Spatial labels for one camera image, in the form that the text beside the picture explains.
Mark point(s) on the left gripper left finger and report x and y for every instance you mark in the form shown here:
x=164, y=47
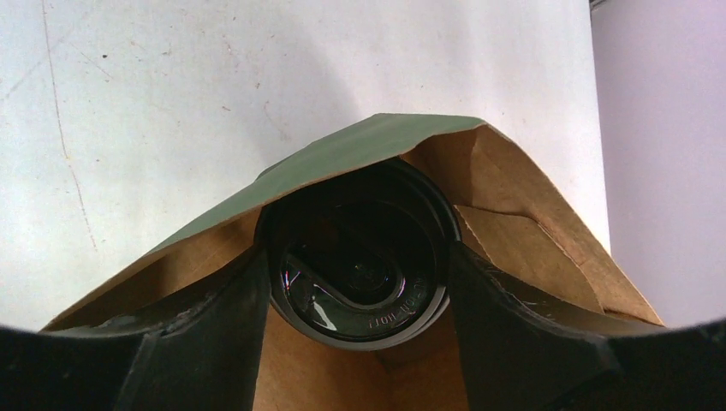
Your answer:
x=196, y=349

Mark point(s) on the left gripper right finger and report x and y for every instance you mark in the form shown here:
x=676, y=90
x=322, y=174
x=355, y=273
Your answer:
x=524, y=349

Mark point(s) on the green paper bag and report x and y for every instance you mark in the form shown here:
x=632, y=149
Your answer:
x=509, y=212

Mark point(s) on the black cup lid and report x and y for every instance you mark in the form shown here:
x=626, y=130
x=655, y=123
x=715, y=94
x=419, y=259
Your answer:
x=360, y=261

